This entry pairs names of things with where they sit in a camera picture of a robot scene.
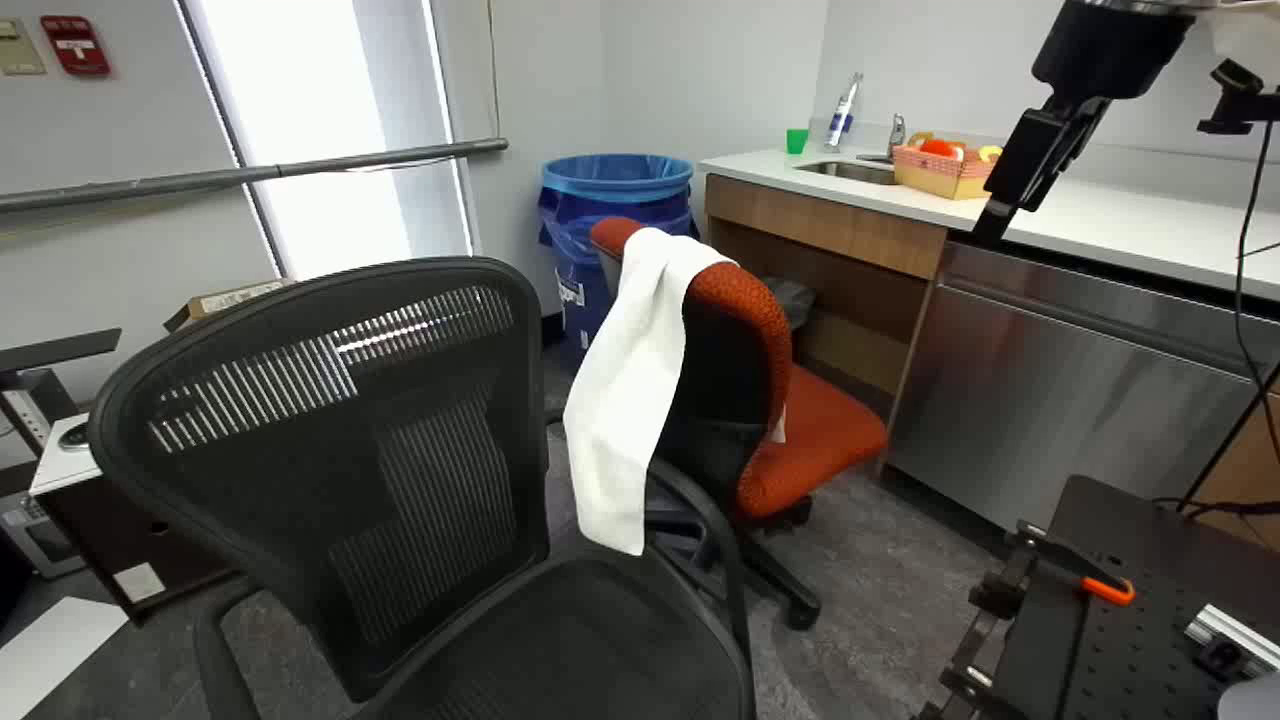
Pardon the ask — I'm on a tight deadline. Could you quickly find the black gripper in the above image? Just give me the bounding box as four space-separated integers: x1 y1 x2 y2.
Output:
969 0 1198 252

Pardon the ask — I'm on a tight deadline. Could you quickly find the white waffle cloth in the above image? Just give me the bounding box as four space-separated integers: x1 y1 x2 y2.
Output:
561 225 730 559

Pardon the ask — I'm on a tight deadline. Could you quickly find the orange upholstered office chair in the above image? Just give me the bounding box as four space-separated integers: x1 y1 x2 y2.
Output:
582 211 895 631

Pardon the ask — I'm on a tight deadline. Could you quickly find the black mesh office chair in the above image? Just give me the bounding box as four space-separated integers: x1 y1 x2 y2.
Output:
86 252 761 720

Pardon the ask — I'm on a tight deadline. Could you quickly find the tan box of fruit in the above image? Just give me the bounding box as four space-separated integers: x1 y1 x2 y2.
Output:
888 132 1005 205

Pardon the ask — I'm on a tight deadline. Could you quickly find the steel sink basin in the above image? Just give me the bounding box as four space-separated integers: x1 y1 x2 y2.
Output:
796 153 901 187

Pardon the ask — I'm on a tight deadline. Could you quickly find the spray bottle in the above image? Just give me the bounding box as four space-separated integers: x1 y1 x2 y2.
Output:
822 71 868 153

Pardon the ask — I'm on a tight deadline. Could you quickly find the stainless steel cabinet front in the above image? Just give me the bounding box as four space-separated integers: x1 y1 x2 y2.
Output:
883 236 1264 535

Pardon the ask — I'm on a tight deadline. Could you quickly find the wooden counter white top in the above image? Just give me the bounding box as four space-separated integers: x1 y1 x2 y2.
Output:
697 139 1280 406

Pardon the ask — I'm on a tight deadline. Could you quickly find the small bin clear liner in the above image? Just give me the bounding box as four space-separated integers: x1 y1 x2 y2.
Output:
762 274 820 338

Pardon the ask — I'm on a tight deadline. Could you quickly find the blue trash bin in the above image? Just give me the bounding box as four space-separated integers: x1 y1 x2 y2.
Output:
536 153 700 365

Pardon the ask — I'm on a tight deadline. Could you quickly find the aluminium extrusion bar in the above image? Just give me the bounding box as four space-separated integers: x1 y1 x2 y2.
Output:
1178 600 1280 685

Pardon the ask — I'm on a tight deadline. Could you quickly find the red fire alarm sign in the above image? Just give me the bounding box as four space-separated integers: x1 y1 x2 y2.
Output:
34 12 116 79

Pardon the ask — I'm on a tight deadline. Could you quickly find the dark low cabinet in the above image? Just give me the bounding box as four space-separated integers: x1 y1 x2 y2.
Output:
49 478 232 619

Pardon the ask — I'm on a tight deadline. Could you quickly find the white floor board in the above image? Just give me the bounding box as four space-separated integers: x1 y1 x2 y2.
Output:
0 592 131 720

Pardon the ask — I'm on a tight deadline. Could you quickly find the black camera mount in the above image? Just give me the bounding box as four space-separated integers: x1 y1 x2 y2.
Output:
1191 57 1280 138

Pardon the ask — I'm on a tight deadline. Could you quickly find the black cable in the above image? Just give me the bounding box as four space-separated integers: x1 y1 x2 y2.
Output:
1227 126 1280 463

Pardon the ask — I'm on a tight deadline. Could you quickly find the black clamp orange handle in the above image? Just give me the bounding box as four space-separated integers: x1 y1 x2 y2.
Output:
915 517 1139 720

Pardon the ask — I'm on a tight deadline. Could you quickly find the grey wall rail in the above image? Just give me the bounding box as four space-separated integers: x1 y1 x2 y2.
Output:
0 132 512 217

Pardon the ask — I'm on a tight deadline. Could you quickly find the beige wall plate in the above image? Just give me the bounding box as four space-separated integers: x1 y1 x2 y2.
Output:
0 17 53 79

